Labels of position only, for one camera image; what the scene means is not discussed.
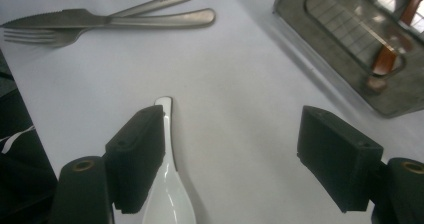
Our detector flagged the metal fork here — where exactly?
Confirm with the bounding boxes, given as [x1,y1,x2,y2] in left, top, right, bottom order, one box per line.
[3,0,196,48]

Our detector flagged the white ceramic spoon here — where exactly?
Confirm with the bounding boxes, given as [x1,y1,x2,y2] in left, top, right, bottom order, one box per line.
[141,96,198,224]

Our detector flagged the brown wooden spoon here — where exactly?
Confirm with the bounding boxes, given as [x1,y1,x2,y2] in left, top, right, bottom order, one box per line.
[364,0,424,93]

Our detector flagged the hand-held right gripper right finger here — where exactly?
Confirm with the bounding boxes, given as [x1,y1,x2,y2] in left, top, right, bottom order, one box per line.
[296,105,384,214]

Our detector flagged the metal table knife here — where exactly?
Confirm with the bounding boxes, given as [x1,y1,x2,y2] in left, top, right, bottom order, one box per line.
[0,7,217,30]

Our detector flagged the translucent grey storage bin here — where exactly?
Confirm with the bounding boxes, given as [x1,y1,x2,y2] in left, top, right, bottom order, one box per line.
[272,0,424,118]

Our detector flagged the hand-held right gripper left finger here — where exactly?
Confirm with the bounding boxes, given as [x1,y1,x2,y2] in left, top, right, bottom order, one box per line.
[104,104,167,215]

